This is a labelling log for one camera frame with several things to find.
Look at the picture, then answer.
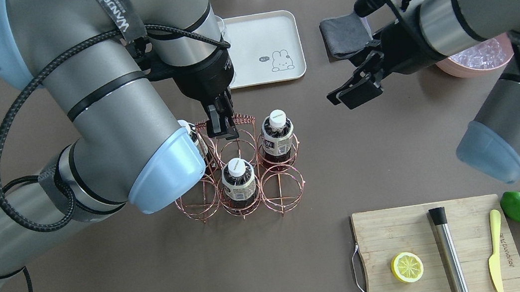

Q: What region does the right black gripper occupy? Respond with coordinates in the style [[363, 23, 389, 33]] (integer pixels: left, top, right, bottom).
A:
[[326, 22, 435, 110]]

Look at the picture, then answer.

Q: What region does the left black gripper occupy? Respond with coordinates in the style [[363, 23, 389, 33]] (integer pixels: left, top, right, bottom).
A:
[[173, 48, 240, 140]]

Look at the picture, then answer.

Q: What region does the tea bottle white cap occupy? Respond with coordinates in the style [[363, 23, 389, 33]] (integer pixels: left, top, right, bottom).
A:
[[261, 109, 294, 172]]

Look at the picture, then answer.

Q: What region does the copper wire bottle basket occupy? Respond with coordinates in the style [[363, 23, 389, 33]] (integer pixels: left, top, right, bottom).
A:
[[175, 109, 306, 222]]

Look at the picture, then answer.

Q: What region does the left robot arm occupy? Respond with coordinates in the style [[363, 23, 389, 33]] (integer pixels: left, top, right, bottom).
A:
[[0, 0, 238, 289]]

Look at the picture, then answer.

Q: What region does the grey folded cloth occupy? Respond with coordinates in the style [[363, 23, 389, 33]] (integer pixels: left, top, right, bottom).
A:
[[319, 12, 372, 60]]

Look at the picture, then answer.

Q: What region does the cream rabbit tray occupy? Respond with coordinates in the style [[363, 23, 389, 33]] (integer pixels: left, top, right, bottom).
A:
[[221, 10, 307, 89]]

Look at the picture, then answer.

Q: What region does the bamboo cutting board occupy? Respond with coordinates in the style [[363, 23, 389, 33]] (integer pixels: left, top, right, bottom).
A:
[[351, 194, 500, 292]]

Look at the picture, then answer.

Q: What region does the pink bowl of ice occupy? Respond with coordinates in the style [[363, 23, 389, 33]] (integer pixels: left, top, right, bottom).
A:
[[436, 33, 514, 78]]

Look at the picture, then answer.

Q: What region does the half lemon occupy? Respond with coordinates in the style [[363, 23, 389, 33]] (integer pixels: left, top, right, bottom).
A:
[[391, 252, 424, 284]]

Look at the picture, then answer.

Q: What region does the steel muddler black tip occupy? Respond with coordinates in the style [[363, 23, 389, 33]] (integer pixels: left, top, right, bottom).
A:
[[428, 206, 469, 292]]

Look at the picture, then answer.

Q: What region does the yellow plastic knife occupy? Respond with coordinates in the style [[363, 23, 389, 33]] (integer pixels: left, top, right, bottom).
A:
[[487, 209, 504, 292]]

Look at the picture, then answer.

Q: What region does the green lime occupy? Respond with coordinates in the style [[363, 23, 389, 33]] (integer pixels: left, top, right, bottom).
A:
[[500, 191, 520, 222]]

